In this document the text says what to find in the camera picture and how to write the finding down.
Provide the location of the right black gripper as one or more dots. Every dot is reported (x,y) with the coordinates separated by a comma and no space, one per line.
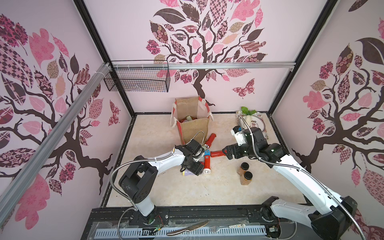
(230,151)

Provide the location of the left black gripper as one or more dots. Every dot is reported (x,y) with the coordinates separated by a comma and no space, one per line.
(198,169)

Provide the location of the purple flashlight horizontal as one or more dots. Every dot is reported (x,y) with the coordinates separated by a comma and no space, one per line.
(187,173)

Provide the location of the burlap tote bag red trim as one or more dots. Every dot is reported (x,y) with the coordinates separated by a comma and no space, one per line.
(196,129)

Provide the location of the red flashlight white head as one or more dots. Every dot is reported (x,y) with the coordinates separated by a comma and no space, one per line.
(207,165)

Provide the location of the spice jar black lid upper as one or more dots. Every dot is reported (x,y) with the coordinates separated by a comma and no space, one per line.
(244,167)

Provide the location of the spice jar black lid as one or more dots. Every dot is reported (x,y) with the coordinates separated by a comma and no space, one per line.
(244,167)
(246,178)

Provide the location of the right flexible metal conduit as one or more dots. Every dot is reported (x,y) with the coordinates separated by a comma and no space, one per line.
(300,168)

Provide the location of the flexible metal conduit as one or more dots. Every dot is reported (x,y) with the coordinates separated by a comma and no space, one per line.
(300,168)
(135,168)

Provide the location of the spice jar black lid lower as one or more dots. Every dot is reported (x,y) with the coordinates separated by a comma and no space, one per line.
(246,178)

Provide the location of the floral placemat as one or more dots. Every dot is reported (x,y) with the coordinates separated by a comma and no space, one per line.
(243,125)

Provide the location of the white radish toy green leaves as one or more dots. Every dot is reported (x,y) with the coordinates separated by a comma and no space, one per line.
(248,115)

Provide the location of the white patterned plate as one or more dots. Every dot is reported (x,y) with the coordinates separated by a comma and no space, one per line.
(257,122)

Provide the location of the left flexible metal conduit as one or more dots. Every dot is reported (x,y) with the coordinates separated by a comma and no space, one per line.
(135,168)

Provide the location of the table knife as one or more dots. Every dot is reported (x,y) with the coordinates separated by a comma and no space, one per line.
(188,229)

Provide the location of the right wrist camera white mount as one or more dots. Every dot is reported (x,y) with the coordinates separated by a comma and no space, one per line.
(239,136)

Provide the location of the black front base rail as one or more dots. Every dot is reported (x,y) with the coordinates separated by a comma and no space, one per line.
(186,214)

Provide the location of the black wire wall basket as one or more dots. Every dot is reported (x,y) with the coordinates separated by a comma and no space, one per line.
(139,76)

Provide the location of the back aluminium frame bar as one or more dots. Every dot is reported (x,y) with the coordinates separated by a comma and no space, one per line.
(203,66)

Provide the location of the aluminium frame bar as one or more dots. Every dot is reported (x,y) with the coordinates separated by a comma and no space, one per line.
(203,66)
(22,181)

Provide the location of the left aluminium frame bar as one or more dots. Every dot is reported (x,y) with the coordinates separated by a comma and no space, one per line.
(22,181)

